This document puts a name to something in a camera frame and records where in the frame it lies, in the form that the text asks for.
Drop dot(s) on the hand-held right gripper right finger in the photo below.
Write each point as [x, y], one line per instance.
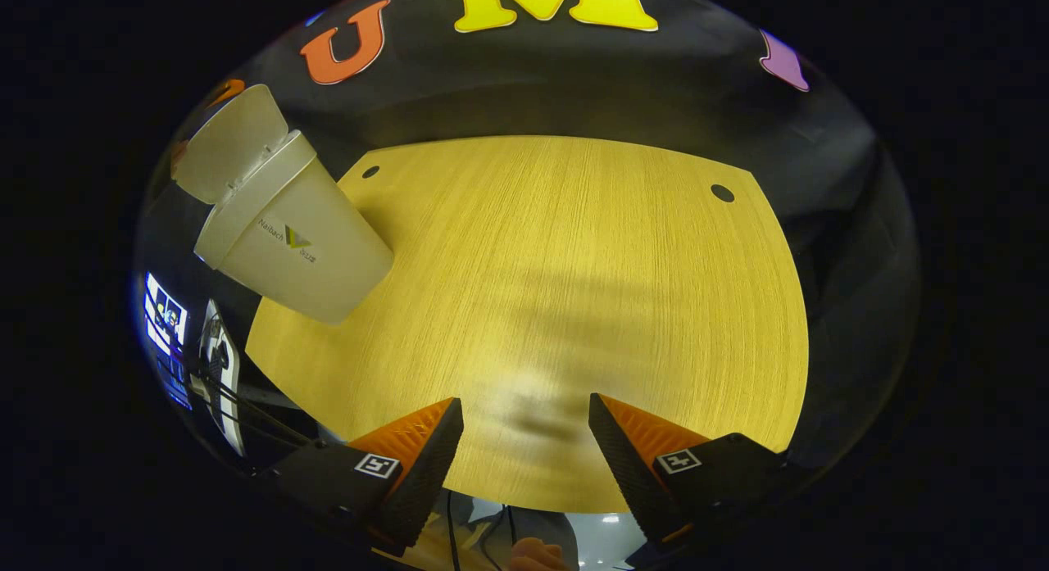
[631, 481]

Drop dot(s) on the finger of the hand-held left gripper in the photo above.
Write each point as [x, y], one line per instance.
[177, 157]
[225, 90]

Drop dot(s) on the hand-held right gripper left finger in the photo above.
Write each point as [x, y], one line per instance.
[426, 481]

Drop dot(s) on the white desktop garbage bin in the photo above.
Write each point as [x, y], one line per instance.
[311, 268]

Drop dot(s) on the wooden desktop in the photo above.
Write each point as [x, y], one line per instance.
[574, 292]

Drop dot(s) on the lit monitor screen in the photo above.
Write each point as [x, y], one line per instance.
[164, 317]

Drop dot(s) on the black backdrop cloth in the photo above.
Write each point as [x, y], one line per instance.
[574, 88]

